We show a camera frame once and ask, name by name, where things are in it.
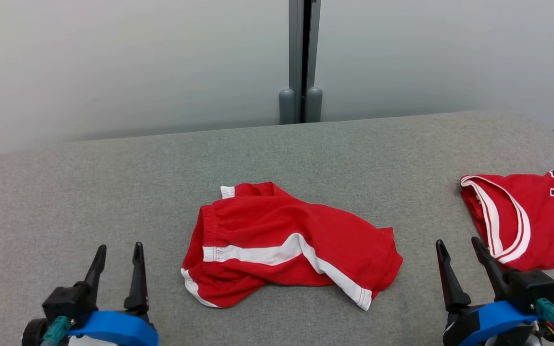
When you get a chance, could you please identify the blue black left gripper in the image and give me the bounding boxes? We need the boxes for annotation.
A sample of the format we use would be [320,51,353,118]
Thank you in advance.
[21,241,159,346]

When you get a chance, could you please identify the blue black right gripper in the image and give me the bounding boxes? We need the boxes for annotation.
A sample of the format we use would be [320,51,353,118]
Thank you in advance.
[435,236,554,346]

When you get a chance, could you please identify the red white basketball jersey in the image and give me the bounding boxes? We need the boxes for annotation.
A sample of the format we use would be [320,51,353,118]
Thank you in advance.
[459,163,554,272]

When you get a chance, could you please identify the red white-trimmed shorts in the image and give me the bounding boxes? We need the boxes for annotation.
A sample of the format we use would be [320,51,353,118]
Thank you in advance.
[180,181,404,312]

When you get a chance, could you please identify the left arm black cable teal plug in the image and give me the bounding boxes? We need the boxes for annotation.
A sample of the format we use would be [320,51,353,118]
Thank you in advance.
[40,315,72,346]

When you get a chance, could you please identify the grey partition post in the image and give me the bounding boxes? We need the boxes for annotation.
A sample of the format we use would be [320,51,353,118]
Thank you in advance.
[278,0,324,125]

